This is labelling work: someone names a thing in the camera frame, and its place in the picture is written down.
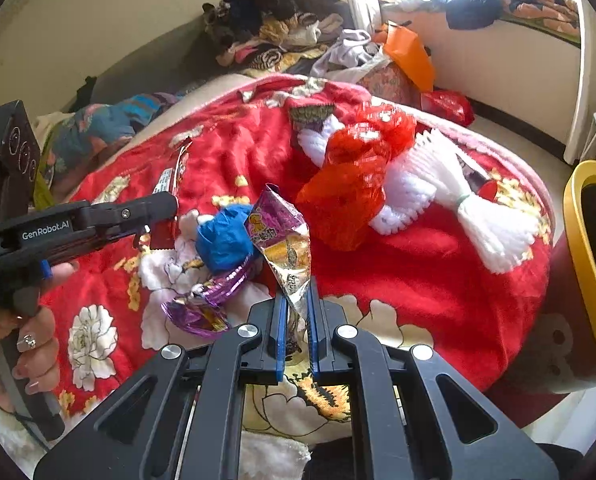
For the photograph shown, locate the person's left hand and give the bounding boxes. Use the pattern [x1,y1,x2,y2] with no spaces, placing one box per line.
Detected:
[0,261,77,411]

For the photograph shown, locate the pile of clothes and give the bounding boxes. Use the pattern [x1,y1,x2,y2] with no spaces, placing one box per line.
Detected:
[200,0,347,72]

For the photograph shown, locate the grey clothes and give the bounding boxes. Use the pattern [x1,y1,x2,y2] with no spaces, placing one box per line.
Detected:
[310,29,387,82]

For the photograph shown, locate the red gift bag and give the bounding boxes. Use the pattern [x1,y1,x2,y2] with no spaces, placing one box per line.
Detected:
[420,88,476,128]

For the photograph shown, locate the yellow trash bin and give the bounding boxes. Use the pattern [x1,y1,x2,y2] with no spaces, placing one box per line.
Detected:
[563,160,596,389]

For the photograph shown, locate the orange patterned quilt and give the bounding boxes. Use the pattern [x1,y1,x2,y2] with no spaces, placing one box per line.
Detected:
[497,0,580,37]

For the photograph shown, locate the purple silver snack wrapper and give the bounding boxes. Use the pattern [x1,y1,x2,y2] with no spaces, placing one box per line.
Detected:
[248,185,313,361]

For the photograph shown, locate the red candy wrapper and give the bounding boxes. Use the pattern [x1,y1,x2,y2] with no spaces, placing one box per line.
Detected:
[149,139,195,252]

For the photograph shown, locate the small white foam net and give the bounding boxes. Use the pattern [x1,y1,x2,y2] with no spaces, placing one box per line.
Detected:
[297,117,345,167]

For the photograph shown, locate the silver red snack packet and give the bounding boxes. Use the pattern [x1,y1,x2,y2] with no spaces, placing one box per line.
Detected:
[455,152,502,204]

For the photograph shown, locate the floral fabric basket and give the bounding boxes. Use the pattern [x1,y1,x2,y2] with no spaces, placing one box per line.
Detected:
[357,59,422,109]

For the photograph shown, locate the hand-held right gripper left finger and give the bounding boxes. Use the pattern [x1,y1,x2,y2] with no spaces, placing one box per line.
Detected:
[33,296,288,480]

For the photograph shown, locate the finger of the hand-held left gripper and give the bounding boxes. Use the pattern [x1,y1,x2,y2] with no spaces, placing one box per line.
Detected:
[89,191,180,250]

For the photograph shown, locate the orange paper bag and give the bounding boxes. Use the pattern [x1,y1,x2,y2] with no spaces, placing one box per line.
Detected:
[381,21,437,93]

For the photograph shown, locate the large white foam net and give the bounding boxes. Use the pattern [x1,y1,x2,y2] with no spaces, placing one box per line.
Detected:
[367,129,542,276]

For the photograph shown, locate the blue floral cloth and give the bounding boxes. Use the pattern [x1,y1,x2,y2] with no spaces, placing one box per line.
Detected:
[39,91,190,197]

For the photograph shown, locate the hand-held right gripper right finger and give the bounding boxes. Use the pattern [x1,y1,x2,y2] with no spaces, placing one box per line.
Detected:
[305,276,561,480]

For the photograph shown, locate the black cloth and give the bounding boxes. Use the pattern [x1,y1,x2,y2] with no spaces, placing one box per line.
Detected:
[73,76,99,111]

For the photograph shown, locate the red floral blanket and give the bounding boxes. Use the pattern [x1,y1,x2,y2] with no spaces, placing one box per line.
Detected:
[38,74,555,461]

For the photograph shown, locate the red plastic bag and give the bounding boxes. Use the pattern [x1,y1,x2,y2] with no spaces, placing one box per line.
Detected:
[295,102,417,253]

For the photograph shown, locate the blue crumpled plastic bag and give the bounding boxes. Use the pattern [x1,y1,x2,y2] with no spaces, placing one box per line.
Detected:
[194,203,259,272]

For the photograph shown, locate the beige bed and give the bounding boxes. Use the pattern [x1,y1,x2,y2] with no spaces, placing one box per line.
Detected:
[123,74,264,137]

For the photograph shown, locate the purple foil wrapper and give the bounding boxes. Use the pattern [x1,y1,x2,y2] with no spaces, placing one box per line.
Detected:
[160,260,260,337]

